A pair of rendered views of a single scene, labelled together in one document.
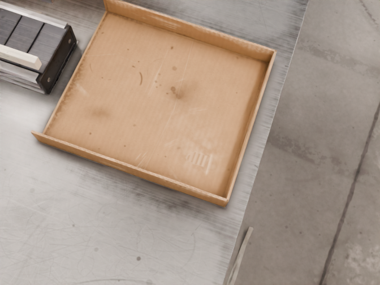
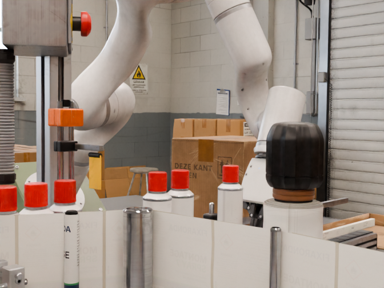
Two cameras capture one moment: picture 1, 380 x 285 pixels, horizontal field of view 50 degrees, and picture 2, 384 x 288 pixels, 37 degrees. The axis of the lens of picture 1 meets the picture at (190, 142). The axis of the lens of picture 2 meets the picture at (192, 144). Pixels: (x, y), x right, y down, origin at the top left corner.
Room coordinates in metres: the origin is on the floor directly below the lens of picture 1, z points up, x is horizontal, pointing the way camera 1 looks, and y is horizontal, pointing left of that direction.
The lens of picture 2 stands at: (-0.06, 1.80, 1.19)
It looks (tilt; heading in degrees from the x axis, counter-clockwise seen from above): 3 degrees down; 300
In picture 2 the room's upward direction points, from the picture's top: 1 degrees clockwise
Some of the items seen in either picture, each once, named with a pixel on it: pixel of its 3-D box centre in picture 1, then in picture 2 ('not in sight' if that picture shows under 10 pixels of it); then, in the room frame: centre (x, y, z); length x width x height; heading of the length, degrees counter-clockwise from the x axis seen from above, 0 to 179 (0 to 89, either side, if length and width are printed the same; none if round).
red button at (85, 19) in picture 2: not in sight; (81, 24); (0.54, 1.10, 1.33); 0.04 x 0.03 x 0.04; 132
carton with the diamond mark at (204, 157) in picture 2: not in sight; (235, 184); (0.66, 0.29, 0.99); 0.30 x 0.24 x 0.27; 83
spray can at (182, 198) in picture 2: not in sight; (179, 225); (0.48, 0.89, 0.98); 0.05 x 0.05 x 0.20
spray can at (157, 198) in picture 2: not in sight; (157, 229); (0.50, 0.95, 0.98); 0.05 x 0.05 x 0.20
